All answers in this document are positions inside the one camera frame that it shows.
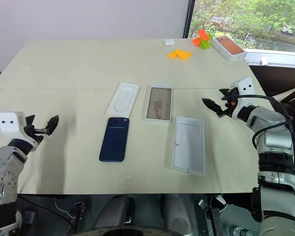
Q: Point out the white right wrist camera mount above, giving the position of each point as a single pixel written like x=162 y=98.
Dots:
x=245 y=86

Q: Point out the green toy building block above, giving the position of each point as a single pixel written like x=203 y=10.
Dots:
x=205 y=44

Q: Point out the black window frame post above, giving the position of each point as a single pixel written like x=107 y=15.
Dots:
x=188 y=19

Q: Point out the white phone box lid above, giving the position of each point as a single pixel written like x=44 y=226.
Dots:
x=189 y=147

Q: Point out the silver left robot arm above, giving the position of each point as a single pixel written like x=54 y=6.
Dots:
x=5 y=177

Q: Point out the white window sill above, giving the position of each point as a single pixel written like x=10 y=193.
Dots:
x=280 y=57

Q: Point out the black clamp bracket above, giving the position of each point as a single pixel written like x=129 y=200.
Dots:
x=211 y=214
x=79 y=210

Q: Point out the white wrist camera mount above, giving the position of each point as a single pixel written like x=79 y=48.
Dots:
x=11 y=125
x=245 y=86

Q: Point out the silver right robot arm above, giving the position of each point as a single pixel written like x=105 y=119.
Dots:
x=273 y=123

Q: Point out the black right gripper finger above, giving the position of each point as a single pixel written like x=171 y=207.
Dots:
x=212 y=105
x=224 y=93

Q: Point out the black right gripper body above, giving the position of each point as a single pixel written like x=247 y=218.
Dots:
x=230 y=105

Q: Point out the clear plastic bottle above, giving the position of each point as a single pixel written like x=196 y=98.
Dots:
x=242 y=232

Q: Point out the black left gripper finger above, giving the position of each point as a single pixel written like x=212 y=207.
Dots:
x=30 y=119
x=52 y=124

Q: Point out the dark rounded grey shape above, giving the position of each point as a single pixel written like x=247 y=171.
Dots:
x=115 y=211
x=177 y=214

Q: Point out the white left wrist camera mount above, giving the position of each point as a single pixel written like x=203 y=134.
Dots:
x=11 y=125

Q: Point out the small white sill clip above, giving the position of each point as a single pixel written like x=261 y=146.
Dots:
x=265 y=60

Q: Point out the dark blue smartphone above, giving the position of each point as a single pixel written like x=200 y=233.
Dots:
x=114 y=140

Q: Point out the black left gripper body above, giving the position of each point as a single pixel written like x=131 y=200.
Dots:
x=35 y=130

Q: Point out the small grey square block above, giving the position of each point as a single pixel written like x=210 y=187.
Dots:
x=29 y=217

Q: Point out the white box lid insert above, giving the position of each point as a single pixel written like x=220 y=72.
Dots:
x=123 y=98

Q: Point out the white earbuds case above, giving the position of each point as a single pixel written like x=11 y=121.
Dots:
x=169 y=42

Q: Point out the white phone box base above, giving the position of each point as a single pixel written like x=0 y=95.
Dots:
x=159 y=103

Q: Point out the phone box with orange print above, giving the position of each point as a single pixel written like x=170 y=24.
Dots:
x=229 y=48

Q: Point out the yellow toy building blocks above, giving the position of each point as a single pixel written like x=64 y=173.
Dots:
x=179 y=54

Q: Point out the orange toy building block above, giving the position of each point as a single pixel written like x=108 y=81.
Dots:
x=201 y=39

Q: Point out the dark chair with grey bar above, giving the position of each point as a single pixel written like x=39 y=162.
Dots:
x=291 y=94

